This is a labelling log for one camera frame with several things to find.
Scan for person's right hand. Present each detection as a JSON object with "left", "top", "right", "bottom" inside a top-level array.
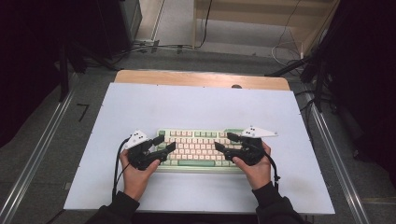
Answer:
[{"left": 232, "top": 141, "right": 273, "bottom": 191}]

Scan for black hanging cable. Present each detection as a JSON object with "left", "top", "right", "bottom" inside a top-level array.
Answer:
[{"left": 198, "top": 0, "right": 215, "bottom": 49}]

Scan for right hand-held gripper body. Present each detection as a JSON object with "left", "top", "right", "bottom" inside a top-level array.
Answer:
[{"left": 232, "top": 125, "right": 279, "bottom": 167}]

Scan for green and pink keyboard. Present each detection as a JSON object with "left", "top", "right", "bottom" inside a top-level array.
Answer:
[{"left": 155, "top": 127, "right": 248, "bottom": 174}]

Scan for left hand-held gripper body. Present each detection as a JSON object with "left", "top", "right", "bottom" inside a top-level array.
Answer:
[{"left": 124, "top": 129, "right": 162, "bottom": 172}]

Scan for black metal stand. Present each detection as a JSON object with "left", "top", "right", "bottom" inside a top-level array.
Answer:
[
  {"left": 56, "top": 41, "right": 72, "bottom": 103},
  {"left": 264, "top": 46, "right": 335, "bottom": 113}
]

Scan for dark curtain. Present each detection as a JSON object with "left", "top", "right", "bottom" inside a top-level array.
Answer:
[
  {"left": 0, "top": 0, "right": 97, "bottom": 147},
  {"left": 323, "top": 0, "right": 396, "bottom": 188}
]

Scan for light wooden shelf unit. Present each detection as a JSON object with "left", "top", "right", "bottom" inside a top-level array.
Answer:
[{"left": 191, "top": 0, "right": 341, "bottom": 59}]

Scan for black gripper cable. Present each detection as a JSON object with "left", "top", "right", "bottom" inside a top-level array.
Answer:
[
  {"left": 262, "top": 151, "right": 282, "bottom": 191},
  {"left": 111, "top": 138, "right": 131, "bottom": 201}
]

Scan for white floor cable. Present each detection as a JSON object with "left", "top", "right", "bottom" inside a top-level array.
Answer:
[{"left": 271, "top": 29, "right": 305, "bottom": 68}]

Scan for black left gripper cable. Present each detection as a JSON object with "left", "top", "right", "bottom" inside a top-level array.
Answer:
[{"left": 111, "top": 138, "right": 131, "bottom": 201}]

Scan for black cabinet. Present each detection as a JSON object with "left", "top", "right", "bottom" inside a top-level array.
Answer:
[{"left": 94, "top": 0, "right": 143, "bottom": 61}]

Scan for black floor cables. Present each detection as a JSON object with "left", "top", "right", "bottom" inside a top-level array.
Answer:
[{"left": 113, "top": 39, "right": 194, "bottom": 60}]

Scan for person's left hand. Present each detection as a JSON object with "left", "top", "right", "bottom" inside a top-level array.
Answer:
[{"left": 120, "top": 148, "right": 162, "bottom": 202}]

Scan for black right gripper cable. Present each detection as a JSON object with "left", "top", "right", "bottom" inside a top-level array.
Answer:
[{"left": 262, "top": 151, "right": 282, "bottom": 191}]

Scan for white table cover board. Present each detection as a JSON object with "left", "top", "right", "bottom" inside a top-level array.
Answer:
[{"left": 64, "top": 82, "right": 336, "bottom": 216}]

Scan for metal floor rail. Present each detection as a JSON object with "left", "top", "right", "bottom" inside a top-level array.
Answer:
[
  {"left": 0, "top": 89, "right": 77, "bottom": 224},
  {"left": 305, "top": 92, "right": 372, "bottom": 224}
]

